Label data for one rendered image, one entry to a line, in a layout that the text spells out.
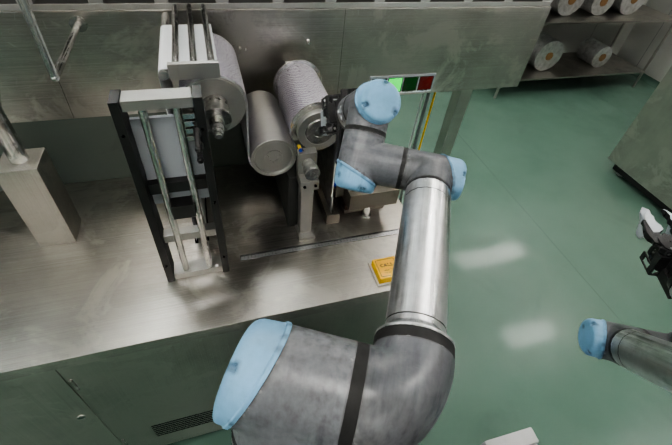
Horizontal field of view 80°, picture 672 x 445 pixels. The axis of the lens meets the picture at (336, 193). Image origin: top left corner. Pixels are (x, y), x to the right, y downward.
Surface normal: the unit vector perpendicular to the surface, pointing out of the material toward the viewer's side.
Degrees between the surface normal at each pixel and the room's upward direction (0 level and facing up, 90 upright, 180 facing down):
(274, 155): 90
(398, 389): 15
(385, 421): 39
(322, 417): 44
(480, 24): 90
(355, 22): 90
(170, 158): 90
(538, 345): 0
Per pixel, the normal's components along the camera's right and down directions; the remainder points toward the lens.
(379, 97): 0.27, 0.04
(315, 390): -0.01, -0.41
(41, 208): 0.28, 0.67
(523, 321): 0.08, -0.73
